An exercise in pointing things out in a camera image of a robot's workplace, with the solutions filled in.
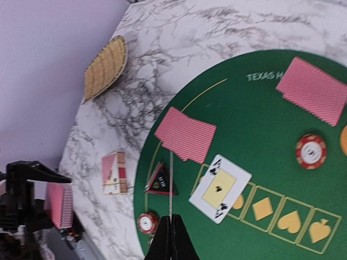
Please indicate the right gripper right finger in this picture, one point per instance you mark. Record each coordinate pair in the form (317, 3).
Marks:
(181, 244)

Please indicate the playing card box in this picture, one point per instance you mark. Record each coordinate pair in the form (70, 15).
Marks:
(114, 178)

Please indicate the triangular all-in dealer button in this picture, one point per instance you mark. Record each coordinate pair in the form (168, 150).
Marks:
(159, 180)

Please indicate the orange big blind button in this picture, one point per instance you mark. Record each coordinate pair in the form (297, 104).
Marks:
(343, 140)

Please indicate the ace of clubs card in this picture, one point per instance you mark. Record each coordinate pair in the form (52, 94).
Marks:
(222, 184)

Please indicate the red chips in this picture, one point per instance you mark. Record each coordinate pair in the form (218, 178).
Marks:
(148, 222)
(311, 151)

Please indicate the round green poker mat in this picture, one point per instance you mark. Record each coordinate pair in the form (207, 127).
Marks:
(289, 212)

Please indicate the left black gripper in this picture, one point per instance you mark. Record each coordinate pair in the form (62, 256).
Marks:
(21, 214)

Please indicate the card dealt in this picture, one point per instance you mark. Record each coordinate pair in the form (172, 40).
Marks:
(188, 138)
(313, 90)

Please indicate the red playing card deck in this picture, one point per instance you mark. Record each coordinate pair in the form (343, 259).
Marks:
(60, 197)

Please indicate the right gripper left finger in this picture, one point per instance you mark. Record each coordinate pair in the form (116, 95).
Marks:
(160, 248)

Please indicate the woven bamboo tray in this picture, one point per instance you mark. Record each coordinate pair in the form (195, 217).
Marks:
(106, 68)

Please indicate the face-down card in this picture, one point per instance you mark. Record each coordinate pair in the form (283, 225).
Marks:
(171, 184)

